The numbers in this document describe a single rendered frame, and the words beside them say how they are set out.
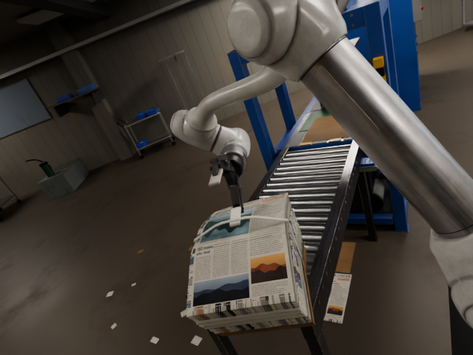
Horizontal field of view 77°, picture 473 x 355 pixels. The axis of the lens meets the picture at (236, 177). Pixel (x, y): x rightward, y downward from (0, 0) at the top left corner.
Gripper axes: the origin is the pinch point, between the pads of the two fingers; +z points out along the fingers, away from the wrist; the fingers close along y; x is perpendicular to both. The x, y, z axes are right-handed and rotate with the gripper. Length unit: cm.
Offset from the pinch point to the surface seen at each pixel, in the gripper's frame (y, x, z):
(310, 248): 53, -13, -28
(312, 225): 54, -16, -42
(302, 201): 55, -12, -63
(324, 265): 52, -18, -17
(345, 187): 56, -35, -67
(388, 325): 134, -38, -38
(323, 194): 56, -24, -66
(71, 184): 135, 446, -397
